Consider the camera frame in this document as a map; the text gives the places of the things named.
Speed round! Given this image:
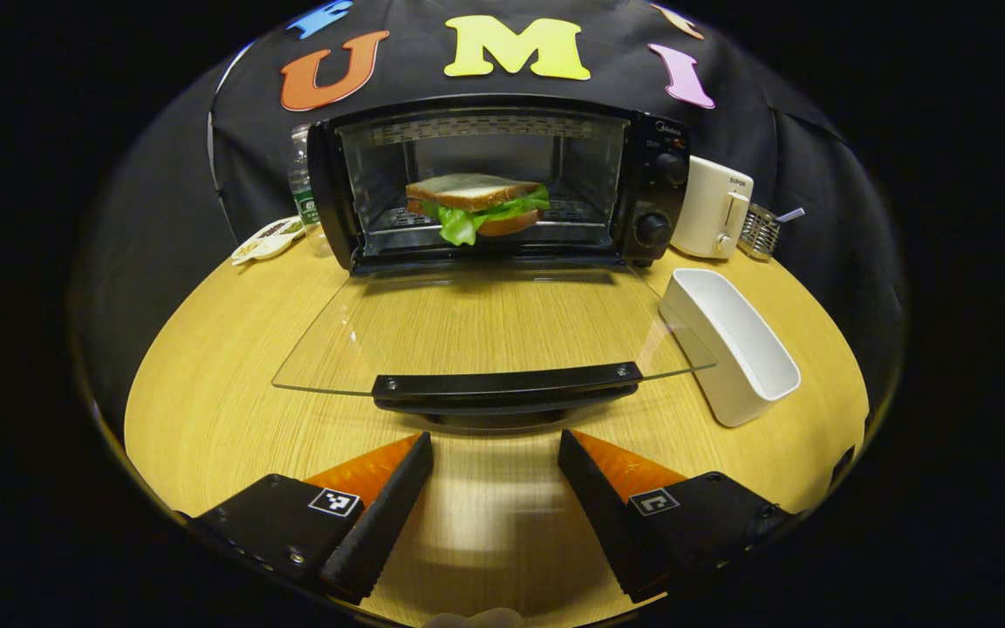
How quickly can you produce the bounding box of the white toaster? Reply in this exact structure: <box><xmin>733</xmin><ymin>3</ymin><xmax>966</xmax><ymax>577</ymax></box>
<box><xmin>670</xmin><ymin>155</ymin><xmax>755</xmax><ymax>260</ymax></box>

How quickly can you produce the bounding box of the black electric oven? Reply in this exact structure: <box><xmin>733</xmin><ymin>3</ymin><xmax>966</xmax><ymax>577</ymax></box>
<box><xmin>272</xmin><ymin>94</ymin><xmax>718</xmax><ymax>430</ymax></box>

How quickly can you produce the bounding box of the clear plastic water bottle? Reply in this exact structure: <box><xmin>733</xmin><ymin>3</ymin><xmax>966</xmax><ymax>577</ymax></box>
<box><xmin>288</xmin><ymin>124</ymin><xmax>334</xmax><ymax>259</ymax></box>

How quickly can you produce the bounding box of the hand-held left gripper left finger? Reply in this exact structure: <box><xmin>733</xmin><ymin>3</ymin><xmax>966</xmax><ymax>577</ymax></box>
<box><xmin>193</xmin><ymin>432</ymin><xmax>434</xmax><ymax>604</ymax></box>

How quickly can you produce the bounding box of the white rectangular dish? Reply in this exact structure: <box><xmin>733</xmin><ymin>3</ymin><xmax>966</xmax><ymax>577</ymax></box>
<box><xmin>659</xmin><ymin>268</ymin><xmax>803</xmax><ymax>428</ymax></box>

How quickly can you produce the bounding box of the metal wire basket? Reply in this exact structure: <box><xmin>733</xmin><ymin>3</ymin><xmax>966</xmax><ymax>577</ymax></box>
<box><xmin>737</xmin><ymin>203</ymin><xmax>783</xmax><ymax>263</ymax></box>

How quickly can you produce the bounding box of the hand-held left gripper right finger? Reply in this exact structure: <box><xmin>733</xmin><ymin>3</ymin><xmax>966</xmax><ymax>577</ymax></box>
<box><xmin>557</xmin><ymin>429</ymin><xmax>796</xmax><ymax>604</ymax></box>

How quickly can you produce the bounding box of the black backdrop cloth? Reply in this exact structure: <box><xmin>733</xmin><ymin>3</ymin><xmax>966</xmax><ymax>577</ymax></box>
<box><xmin>75</xmin><ymin>0</ymin><xmax>909</xmax><ymax>420</ymax></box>

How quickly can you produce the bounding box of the lettuce sandwich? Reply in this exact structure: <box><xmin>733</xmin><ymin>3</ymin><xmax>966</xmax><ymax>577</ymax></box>
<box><xmin>405</xmin><ymin>173</ymin><xmax>551</xmax><ymax>247</ymax></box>

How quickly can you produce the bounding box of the small white snack plate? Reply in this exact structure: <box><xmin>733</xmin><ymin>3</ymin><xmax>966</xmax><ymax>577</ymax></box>
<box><xmin>230</xmin><ymin>216</ymin><xmax>306</xmax><ymax>266</ymax></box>

